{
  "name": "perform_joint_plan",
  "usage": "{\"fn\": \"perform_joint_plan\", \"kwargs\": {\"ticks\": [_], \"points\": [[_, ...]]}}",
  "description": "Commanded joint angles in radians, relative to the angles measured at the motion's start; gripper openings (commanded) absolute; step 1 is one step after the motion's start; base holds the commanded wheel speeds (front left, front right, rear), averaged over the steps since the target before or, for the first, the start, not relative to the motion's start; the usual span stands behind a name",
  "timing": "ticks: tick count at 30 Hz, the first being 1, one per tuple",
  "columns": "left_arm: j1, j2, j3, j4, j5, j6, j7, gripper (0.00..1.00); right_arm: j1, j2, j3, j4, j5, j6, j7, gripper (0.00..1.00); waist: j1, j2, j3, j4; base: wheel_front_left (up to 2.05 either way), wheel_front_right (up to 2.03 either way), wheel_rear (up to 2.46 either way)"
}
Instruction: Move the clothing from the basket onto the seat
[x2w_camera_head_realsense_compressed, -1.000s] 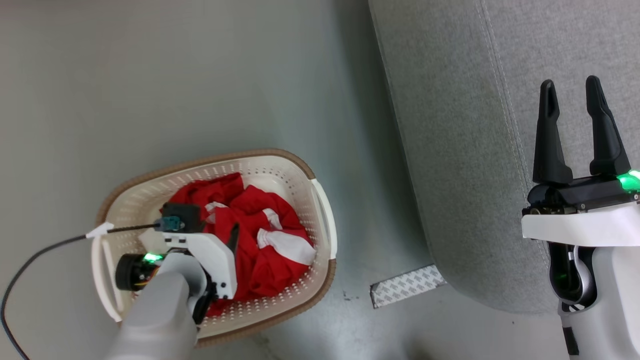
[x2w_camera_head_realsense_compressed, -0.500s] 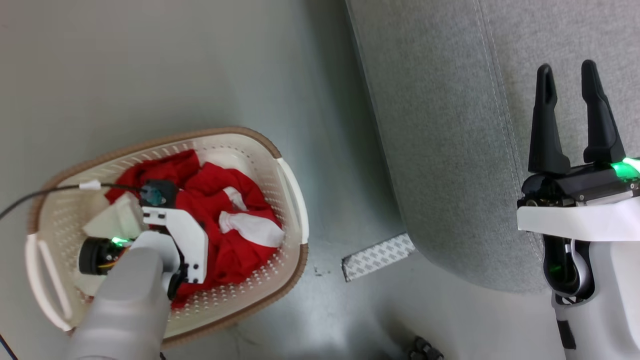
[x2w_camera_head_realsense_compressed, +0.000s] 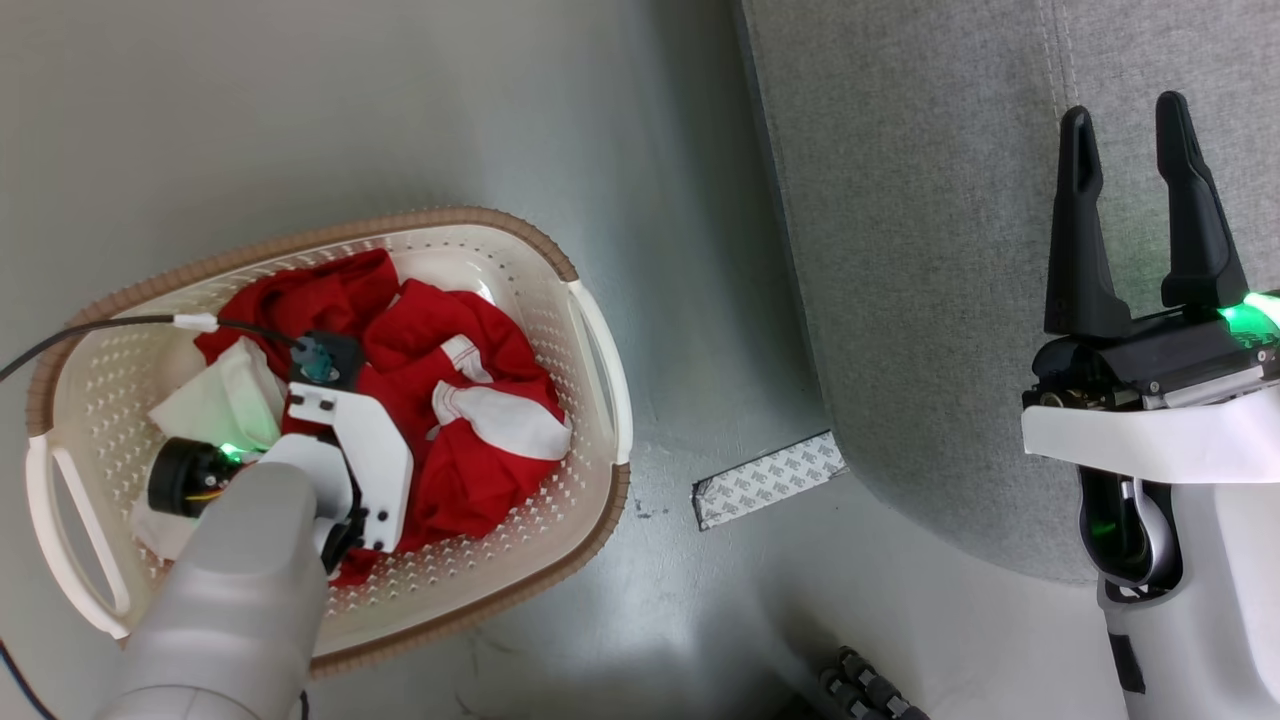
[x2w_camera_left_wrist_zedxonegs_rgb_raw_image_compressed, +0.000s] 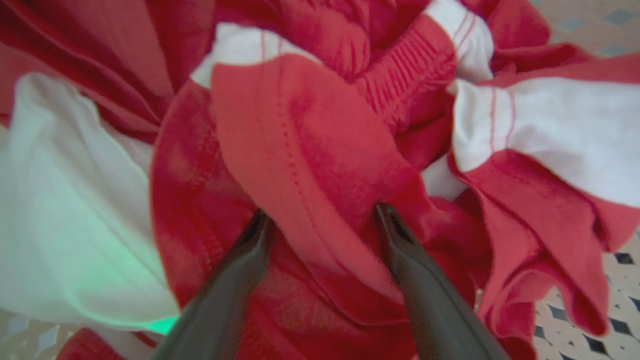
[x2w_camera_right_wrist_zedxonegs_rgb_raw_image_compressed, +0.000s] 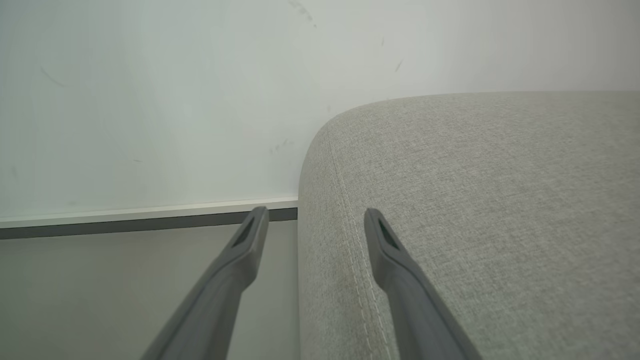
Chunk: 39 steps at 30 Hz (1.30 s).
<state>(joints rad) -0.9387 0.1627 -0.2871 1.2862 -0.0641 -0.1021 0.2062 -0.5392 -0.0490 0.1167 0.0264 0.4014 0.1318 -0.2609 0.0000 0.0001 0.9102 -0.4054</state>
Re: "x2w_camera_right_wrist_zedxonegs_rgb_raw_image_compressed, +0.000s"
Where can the light grey fabric sofa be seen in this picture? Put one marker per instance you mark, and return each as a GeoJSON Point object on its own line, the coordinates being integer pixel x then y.
{"type": "Point", "coordinates": [500, 200]}

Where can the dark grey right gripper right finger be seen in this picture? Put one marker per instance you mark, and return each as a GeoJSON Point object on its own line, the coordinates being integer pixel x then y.
{"type": "Point", "coordinates": [415, 310]}

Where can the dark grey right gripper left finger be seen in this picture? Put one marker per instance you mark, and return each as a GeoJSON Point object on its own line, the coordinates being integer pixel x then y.
{"type": "Point", "coordinates": [220, 295]}

